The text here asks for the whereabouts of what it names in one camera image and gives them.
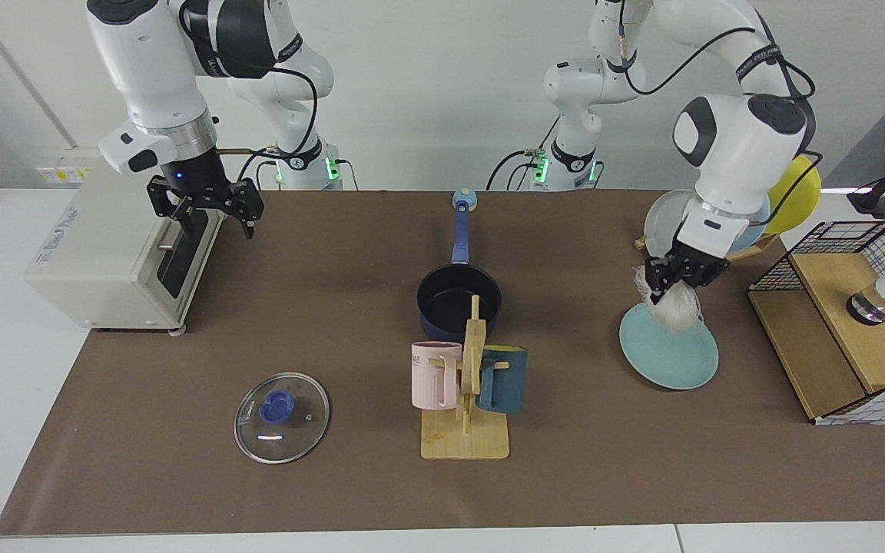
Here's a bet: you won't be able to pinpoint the white vermicelli bundle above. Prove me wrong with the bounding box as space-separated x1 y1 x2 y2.
633 265 703 333

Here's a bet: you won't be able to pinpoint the glass lid with blue knob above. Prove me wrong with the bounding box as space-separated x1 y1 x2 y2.
234 372 331 465

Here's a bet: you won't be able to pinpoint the grey plate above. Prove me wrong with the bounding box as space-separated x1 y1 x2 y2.
644 189 695 260

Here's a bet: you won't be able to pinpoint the wooden plate rack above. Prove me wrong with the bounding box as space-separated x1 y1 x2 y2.
634 232 781 271

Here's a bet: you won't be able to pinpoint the light blue plate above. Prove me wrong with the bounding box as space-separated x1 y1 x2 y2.
725 196 772 254

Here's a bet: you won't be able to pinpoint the teal flat plate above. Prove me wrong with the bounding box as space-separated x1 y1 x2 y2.
618 300 720 390

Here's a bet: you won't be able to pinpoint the yellow plate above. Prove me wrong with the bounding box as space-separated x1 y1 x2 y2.
764 155 822 235

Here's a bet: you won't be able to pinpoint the pale toaster oven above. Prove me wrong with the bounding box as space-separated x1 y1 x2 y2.
24 157 226 337

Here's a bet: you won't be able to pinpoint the dark teal cup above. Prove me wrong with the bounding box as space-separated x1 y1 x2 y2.
478 346 528 415

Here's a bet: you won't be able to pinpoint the pink ribbed cup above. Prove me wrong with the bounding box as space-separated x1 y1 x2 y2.
411 341 464 410

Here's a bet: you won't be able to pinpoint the wooden cup stand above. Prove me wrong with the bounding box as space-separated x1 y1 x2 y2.
420 295 510 460

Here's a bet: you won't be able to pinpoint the brown table cloth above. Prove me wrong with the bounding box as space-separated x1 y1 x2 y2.
0 190 885 536

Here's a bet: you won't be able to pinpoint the white wall socket strip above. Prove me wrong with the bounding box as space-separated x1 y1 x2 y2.
34 146 105 185

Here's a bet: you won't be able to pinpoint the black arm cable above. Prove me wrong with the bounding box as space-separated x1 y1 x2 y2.
615 0 825 227
216 65 320 166

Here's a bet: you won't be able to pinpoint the wire basket with wooden floor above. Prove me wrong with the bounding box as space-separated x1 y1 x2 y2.
747 220 885 426

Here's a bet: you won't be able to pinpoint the black foot cables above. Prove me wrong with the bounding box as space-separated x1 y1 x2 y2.
486 115 562 191

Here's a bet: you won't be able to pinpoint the black pot with blue handle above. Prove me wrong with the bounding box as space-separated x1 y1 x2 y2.
416 190 503 341

